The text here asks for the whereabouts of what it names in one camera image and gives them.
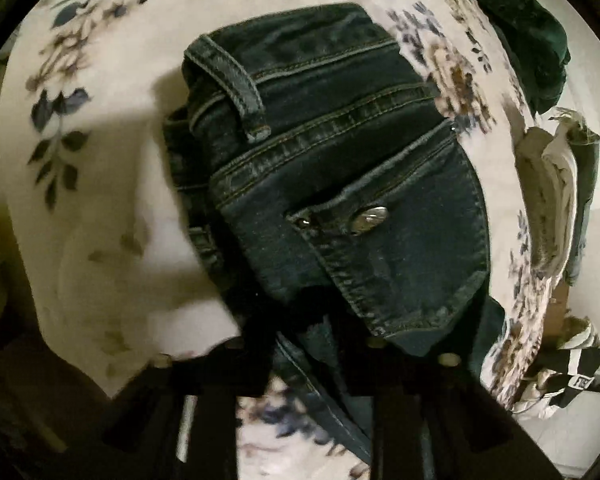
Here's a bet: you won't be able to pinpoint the floral bed blanket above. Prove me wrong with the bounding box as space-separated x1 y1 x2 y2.
0 0 536 479

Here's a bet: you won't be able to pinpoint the dark green duvet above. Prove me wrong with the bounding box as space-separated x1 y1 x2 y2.
476 0 571 114

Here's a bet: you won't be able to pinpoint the dark blue denim jeans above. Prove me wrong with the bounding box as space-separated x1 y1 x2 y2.
163 3 504 460

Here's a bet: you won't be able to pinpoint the folded white clothes stack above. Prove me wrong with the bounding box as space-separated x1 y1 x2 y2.
514 107 600 286

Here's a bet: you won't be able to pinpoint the black white jacket on chair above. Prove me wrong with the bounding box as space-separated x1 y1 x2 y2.
512 315 600 420

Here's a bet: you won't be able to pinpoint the brown cardboard box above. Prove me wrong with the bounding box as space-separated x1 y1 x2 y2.
542 280 570 347

